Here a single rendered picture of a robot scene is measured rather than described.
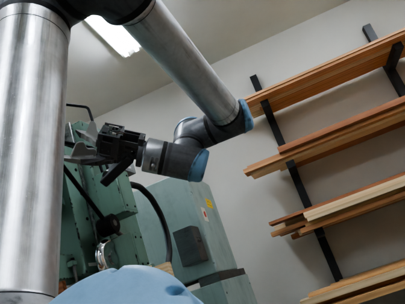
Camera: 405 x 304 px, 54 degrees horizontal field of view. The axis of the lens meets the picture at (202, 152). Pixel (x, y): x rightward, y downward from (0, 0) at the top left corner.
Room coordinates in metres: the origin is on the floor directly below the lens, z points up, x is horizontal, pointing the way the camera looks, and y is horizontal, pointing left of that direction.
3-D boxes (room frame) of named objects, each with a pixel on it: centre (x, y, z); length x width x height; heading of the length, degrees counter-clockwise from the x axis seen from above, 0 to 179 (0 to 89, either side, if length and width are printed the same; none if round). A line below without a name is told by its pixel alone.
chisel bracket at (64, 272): (1.11, 0.51, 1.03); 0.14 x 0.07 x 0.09; 165
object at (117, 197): (1.26, 0.31, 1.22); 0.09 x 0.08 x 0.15; 165
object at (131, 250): (1.23, 0.32, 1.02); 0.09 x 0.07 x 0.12; 75
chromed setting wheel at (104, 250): (1.19, 0.36, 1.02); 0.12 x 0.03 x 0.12; 165
